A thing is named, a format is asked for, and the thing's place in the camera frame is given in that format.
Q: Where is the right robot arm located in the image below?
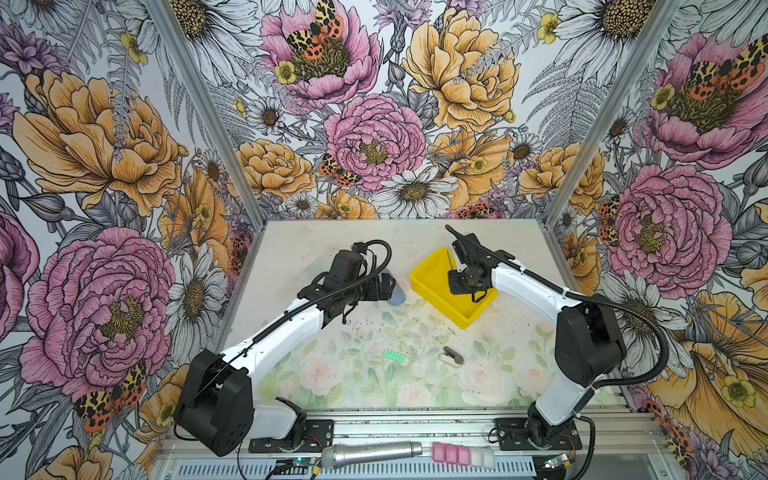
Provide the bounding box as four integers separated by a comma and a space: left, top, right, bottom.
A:
446, 226, 626, 449

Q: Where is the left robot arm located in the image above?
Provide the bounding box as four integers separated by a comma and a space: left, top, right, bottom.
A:
173, 240, 397, 457

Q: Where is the yellow plastic bin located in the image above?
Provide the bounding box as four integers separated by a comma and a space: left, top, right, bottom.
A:
410, 247, 499, 330

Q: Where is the blue glasses case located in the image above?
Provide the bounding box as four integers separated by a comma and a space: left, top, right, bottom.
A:
384, 269, 406, 306

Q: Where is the grey metal clip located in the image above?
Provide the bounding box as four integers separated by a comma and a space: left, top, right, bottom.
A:
438, 346, 465, 368

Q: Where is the green lego brick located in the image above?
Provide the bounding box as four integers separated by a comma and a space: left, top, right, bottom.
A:
383, 349, 406, 364

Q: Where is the silver microphone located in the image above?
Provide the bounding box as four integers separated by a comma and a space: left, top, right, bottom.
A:
320, 441, 423, 470

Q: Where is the pink white ribbed object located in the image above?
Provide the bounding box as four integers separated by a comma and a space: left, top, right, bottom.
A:
431, 442, 496, 469

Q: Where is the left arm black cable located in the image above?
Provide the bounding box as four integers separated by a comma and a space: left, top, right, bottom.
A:
173, 239, 394, 442

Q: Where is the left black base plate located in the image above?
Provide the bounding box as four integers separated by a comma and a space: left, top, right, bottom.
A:
248, 419, 335, 454

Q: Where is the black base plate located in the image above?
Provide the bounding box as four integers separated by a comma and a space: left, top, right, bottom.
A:
494, 417, 583, 451
248, 419, 335, 454

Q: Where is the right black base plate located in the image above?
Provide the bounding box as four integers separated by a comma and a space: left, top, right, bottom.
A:
494, 417, 583, 451

